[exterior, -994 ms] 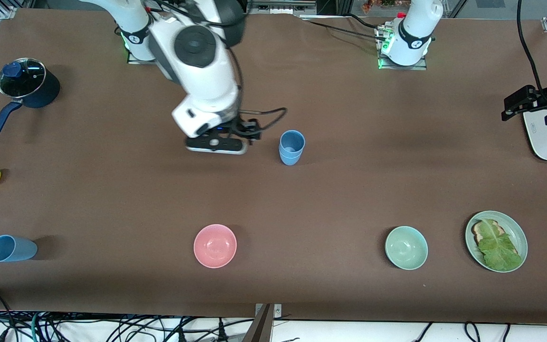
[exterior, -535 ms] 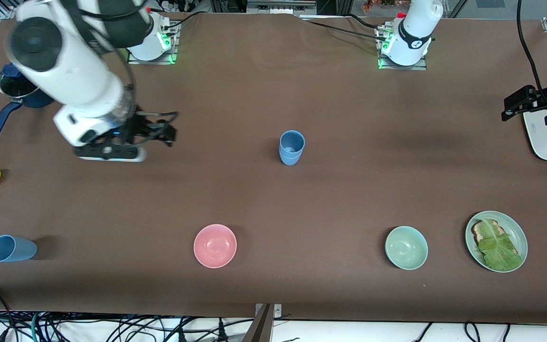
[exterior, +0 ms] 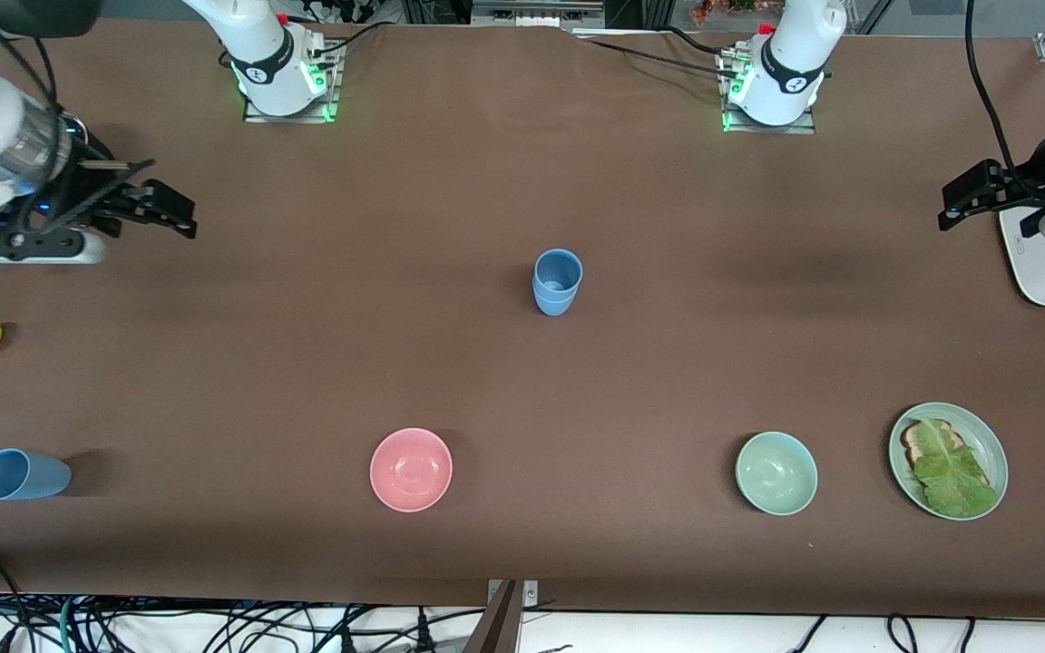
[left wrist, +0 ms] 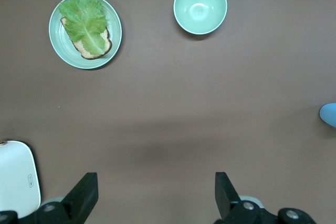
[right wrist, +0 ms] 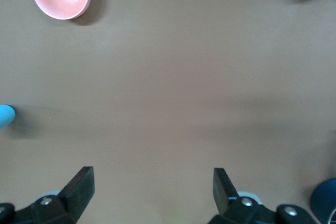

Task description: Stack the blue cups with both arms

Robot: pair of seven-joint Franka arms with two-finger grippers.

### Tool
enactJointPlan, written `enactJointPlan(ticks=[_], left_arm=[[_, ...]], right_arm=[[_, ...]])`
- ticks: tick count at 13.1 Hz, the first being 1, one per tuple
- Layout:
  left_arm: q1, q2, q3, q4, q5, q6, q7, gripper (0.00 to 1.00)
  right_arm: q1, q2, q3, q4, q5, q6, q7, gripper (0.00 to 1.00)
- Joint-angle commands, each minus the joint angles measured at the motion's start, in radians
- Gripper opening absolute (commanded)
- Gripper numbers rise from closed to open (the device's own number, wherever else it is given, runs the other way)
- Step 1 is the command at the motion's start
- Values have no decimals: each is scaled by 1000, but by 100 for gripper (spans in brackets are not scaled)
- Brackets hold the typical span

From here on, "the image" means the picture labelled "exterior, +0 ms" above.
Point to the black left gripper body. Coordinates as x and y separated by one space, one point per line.
1023 184

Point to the toast slice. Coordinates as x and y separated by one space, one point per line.
914 443

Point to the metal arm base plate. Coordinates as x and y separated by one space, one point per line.
729 122
334 91

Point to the pale green plate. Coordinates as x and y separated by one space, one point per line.
985 444

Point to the green lettuce leaf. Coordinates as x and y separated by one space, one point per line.
953 481

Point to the blue plastic cup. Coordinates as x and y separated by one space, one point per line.
559 270
554 309
33 476

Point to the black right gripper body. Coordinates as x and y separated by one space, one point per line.
92 193

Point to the grey power strip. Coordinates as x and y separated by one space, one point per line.
536 14

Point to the orange artificial plant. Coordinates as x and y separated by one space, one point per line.
713 9

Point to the pink bowl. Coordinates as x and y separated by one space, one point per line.
411 470

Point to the dark metal stand bar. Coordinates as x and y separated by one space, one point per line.
495 630

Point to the pale green bowl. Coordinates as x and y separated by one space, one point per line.
776 473

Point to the small metal bracket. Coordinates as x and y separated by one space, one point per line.
532 594

